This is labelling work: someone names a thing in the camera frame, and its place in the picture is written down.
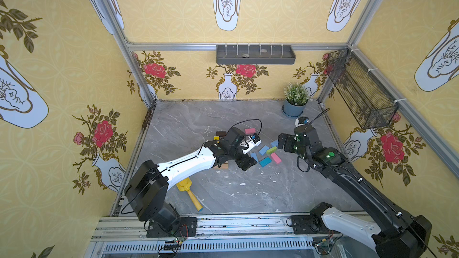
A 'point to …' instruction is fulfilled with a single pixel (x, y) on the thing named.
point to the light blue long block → (253, 155)
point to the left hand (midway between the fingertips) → (253, 156)
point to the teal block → (265, 162)
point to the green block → (271, 150)
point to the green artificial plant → (297, 94)
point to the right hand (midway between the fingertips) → (286, 139)
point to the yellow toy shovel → (185, 185)
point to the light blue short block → (263, 150)
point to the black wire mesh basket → (369, 102)
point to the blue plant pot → (293, 110)
